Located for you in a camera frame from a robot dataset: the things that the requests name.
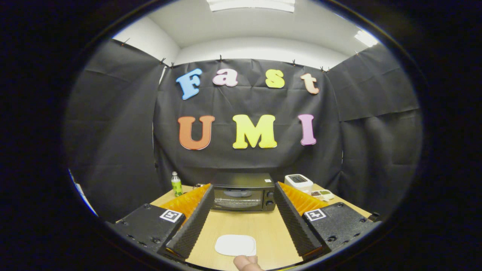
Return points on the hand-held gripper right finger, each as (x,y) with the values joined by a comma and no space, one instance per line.
(292,220)

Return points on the green label drink bottle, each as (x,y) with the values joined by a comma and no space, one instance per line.
(176,186)

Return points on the black toaster oven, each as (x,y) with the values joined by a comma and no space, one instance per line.
(241,180)

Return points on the white divided snack tray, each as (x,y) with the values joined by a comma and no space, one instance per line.
(323,194)

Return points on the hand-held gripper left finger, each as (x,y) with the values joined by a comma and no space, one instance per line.
(196,222)

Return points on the white pop-up toaster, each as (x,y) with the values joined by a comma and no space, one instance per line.
(299,184)

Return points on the ceiling light panel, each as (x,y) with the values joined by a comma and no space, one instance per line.
(365,38)
(251,5)

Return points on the square white plate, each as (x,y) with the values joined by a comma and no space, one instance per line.
(235,245)

